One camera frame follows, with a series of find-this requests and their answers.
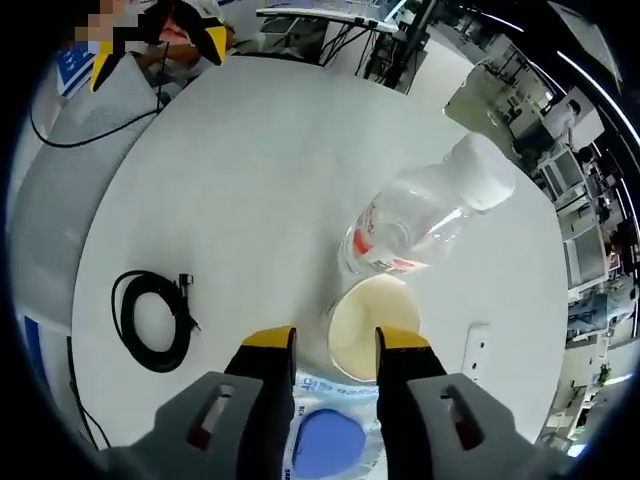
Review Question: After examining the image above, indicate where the clear plastic water bottle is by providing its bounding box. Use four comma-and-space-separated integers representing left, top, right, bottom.
337, 132, 517, 279

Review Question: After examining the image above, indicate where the white table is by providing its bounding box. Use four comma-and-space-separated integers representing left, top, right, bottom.
72, 54, 572, 480

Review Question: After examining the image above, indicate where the grey mesh chair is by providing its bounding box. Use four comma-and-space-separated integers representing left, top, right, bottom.
8, 52, 162, 314

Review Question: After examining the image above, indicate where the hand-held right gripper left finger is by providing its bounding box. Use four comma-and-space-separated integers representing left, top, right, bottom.
102, 323, 301, 480

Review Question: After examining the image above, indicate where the white power strip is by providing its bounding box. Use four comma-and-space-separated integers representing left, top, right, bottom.
462, 322, 492, 384

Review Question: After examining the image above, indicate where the blue white striped panel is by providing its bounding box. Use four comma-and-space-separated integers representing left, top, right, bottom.
56, 43, 102, 97

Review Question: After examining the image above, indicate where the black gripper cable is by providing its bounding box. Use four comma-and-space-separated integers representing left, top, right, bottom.
28, 47, 169, 149

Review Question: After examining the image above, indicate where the beige paper cup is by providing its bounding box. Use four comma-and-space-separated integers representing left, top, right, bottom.
327, 273, 423, 383

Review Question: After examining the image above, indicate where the plastic packet with blue pad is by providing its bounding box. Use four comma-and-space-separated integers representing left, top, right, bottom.
287, 369, 389, 480

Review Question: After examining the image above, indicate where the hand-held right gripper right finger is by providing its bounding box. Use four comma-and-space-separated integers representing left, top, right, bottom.
374, 325, 556, 480

